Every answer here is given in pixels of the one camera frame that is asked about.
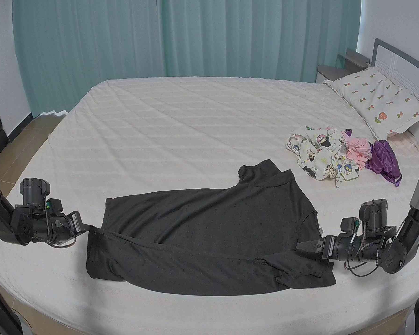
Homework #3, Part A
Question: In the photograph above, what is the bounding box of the black T-shirt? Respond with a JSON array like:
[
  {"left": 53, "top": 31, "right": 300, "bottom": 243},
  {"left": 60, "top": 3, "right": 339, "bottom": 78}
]
[{"left": 86, "top": 159, "right": 337, "bottom": 296}]

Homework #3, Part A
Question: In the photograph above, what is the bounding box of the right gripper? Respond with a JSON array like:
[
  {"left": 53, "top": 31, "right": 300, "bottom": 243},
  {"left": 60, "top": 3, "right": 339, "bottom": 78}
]
[{"left": 321, "top": 234, "right": 358, "bottom": 263}]

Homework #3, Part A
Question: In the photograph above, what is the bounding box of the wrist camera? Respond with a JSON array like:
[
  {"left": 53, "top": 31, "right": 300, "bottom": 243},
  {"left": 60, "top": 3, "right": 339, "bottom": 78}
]
[
  {"left": 340, "top": 217, "right": 361, "bottom": 236},
  {"left": 45, "top": 198, "right": 65, "bottom": 220}
]

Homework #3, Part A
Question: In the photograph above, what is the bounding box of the blue-green curtain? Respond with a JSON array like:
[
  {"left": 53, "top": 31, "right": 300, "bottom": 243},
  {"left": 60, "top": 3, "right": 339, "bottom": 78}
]
[
  {"left": 161, "top": 0, "right": 362, "bottom": 83},
  {"left": 12, "top": 0, "right": 166, "bottom": 117}
]

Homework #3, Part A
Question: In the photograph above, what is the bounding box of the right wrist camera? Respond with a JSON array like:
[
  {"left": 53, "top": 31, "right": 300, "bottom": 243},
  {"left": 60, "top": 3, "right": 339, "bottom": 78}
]
[{"left": 340, "top": 217, "right": 361, "bottom": 236}]

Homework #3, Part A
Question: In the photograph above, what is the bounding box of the grey bedside table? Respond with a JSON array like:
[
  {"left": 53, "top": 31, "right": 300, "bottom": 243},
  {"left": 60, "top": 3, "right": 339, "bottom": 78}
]
[{"left": 316, "top": 47, "right": 371, "bottom": 84}]

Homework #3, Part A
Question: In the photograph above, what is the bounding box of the white printed pillow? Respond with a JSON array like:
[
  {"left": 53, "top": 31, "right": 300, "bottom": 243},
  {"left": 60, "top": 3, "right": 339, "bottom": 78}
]
[{"left": 329, "top": 67, "right": 419, "bottom": 139}]

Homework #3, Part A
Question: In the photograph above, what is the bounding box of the white printed garment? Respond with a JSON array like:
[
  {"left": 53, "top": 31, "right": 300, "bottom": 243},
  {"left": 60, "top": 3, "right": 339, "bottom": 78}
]
[{"left": 286, "top": 125, "right": 360, "bottom": 188}]

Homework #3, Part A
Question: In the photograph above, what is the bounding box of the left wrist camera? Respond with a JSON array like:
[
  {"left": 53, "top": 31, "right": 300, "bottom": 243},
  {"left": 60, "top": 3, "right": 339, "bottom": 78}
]
[{"left": 45, "top": 198, "right": 65, "bottom": 220}]

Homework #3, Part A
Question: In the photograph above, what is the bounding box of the pink garment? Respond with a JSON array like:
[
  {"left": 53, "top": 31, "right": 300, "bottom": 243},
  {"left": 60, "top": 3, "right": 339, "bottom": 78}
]
[{"left": 342, "top": 136, "right": 373, "bottom": 170}]

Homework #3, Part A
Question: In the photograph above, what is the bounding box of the bed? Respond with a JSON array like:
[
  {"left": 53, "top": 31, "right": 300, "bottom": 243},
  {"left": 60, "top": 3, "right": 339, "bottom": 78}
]
[{"left": 0, "top": 39, "right": 419, "bottom": 335}]

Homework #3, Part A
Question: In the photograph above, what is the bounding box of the purple garment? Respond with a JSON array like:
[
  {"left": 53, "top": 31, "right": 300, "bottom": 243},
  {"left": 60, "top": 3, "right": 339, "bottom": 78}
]
[{"left": 365, "top": 139, "right": 403, "bottom": 188}]

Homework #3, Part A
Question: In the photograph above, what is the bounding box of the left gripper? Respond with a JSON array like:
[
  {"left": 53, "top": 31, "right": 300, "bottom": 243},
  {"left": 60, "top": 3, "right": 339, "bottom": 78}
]
[{"left": 57, "top": 211, "right": 86, "bottom": 242}]

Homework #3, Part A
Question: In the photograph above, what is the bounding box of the black cable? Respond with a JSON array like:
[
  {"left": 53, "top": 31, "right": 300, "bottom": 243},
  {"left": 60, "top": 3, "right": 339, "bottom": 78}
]
[
  {"left": 345, "top": 253, "right": 383, "bottom": 278},
  {"left": 42, "top": 234, "right": 78, "bottom": 250}
]

